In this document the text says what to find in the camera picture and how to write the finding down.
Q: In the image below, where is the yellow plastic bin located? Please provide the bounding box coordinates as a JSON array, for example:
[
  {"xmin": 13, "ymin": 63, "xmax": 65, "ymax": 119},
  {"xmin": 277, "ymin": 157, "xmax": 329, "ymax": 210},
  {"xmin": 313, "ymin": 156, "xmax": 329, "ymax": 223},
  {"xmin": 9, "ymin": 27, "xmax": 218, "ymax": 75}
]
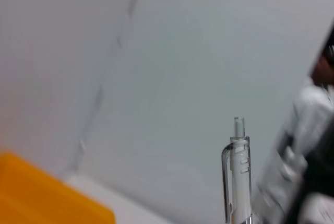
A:
[{"xmin": 0, "ymin": 152, "xmax": 115, "ymax": 224}]

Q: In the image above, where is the grey clear pen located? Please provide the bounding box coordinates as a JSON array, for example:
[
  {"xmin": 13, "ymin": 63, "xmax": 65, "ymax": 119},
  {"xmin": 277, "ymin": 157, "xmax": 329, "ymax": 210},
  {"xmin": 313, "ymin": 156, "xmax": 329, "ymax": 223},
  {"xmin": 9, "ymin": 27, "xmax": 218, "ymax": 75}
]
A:
[{"xmin": 221, "ymin": 116, "xmax": 253, "ymax": 224}]

